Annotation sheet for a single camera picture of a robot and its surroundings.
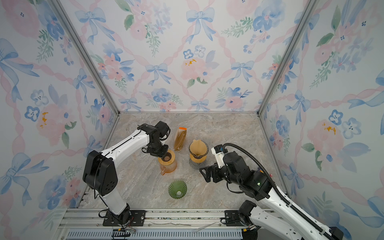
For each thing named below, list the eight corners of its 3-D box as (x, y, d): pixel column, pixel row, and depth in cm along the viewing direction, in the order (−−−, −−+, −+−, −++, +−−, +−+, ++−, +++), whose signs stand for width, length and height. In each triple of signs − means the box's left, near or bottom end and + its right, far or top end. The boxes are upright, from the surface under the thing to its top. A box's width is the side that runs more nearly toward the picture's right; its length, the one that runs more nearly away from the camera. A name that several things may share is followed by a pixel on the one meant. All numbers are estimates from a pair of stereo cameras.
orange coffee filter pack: (173, 150, 101) (172, 142, 93) (180, 134, 109) (179, 126, 102) (182, 152, 100) (181, 144, 92) (188, 136, 108) (187, 128, 101)
